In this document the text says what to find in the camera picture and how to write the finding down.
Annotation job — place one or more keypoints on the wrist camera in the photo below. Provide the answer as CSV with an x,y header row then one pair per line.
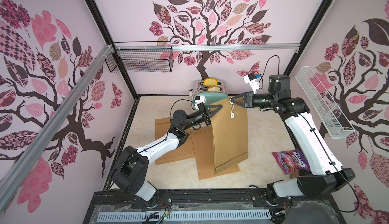
x,y
253,80
199,100

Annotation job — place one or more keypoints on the white wire basket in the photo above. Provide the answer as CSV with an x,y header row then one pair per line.
x,y
328,109

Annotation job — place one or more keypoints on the white slotted cable duct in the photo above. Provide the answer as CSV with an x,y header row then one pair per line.
x,y
182,216

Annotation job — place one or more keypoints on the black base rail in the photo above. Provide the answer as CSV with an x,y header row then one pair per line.
x,y
289,210

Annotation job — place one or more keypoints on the yellow bread slice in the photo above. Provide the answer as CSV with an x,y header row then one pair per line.
x,y
210,82

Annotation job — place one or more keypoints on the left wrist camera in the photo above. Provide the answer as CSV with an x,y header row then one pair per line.
x,y
199,100

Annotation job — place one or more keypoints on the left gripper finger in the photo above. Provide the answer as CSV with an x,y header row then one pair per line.
x,y
214,116
213,109

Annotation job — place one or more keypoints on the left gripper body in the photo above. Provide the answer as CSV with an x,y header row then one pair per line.
x,y
204,114

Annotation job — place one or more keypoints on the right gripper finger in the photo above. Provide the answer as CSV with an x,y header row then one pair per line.
x,y
238,97
237,103

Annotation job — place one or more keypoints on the mint green toaster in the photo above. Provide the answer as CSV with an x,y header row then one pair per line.
x,y
211,97

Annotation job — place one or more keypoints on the black wire basket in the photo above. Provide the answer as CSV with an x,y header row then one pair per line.
x,y
141,57

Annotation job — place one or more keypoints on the brown file bag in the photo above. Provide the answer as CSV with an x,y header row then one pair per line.
x,y
202,141
230,136
184,152

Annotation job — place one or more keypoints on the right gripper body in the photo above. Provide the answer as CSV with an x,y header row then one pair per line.
x,y
247,99

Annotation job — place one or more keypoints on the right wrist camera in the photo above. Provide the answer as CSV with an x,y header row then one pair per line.
x,y
253,80

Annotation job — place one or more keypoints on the colourful patterned bag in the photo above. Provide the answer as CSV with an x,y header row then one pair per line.
x,y
291,161

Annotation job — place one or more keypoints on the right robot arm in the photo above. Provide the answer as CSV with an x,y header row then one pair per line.
x,y
327,174

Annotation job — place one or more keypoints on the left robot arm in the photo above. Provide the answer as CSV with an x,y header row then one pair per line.
x,y
130,169

